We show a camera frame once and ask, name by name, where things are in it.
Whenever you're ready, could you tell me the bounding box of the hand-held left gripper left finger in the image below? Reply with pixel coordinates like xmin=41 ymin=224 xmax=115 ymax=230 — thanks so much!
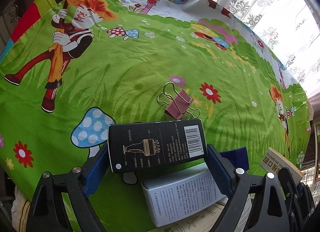
xmin=29 ymin=144 xmax=112 ymax=232

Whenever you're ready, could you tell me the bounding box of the pink binder clip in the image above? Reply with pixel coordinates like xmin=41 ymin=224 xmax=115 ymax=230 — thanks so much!
xmin=157 ymin=82 xmax=201 ymax=120

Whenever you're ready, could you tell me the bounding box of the white box fine print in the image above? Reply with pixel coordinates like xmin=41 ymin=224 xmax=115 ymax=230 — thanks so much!
xmin=140 ymin=163 xmax=227 ymax=227

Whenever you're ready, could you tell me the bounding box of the floral pink curtain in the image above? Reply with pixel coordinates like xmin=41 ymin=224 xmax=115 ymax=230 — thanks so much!
xmin=306 ymin=92 xmax=320 ymax=122

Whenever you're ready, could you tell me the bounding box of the white carved dresser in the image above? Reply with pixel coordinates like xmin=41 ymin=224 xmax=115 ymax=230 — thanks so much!
xmin=0 ymin=0 xmax=33 ymax=54

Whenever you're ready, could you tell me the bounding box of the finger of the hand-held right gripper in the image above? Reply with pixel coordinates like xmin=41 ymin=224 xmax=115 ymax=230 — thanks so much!
xmin=277 ymin=167 xmax=316 ymax=232

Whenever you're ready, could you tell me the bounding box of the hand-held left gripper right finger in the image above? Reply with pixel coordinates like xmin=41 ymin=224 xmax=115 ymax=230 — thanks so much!
xmin=207 ymin=144 xmax=285 ymax=232

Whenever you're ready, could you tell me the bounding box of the green cartoon printed cloth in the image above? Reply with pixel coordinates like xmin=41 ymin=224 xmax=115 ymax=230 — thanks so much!
xmin=0 ymin=0 xmax=314 ymax=232

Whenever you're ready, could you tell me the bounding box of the yellow edged box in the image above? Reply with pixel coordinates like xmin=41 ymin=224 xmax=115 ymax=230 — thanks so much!
xmin=259 ymin=147 xmax=304 ymax=185

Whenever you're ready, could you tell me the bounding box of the black box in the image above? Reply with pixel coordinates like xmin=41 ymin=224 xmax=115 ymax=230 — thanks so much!
xmin=107 ymin=119 xmax=208 ymax=173

